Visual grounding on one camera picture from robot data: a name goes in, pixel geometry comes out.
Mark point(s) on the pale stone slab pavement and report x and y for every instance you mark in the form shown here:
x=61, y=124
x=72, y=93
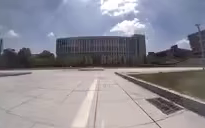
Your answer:
x=50, y=100

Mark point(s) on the grass bed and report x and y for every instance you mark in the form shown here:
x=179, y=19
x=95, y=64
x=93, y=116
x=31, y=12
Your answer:
x=186, y=81

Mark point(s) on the row of trees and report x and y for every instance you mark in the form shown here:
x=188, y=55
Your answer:
x=20, y=58

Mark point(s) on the pale painted line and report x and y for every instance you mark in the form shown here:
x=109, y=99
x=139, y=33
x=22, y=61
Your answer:
x=85, y=106

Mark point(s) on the tall thin tower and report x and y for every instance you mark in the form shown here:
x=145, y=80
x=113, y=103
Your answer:
x=0, y=45

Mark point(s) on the tall lamp pole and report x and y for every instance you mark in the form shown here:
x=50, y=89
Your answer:
x=200, y=46

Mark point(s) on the metal drain grate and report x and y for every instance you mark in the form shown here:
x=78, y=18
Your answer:
x=164, y=105

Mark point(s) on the low raised planter bed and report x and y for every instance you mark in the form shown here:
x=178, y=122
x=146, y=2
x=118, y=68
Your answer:
x=6, y=74

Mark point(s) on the wide grey curved building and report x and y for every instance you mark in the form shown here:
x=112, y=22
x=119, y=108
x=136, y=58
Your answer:
x=100, y=48

